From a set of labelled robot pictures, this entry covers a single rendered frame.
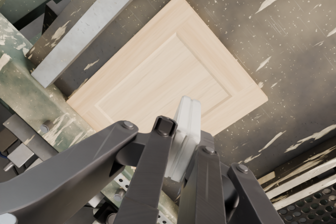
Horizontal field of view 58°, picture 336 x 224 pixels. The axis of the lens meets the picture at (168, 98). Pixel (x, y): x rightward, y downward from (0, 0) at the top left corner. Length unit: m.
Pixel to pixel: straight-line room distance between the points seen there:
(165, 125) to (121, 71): 0.59
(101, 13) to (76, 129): 0.31
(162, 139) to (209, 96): 0.58
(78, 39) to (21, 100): 0.25
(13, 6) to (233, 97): 0.69
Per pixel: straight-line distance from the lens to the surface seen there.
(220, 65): 0.69
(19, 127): 0.99
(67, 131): 0.85
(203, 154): 0.16
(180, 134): 0.16
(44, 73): 0.82
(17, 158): 0.96
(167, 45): 0.70
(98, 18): 0.71
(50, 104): 0.83
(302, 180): 0.79
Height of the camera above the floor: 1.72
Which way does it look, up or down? 63 degrees down
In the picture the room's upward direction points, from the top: 68 degrees clockwise
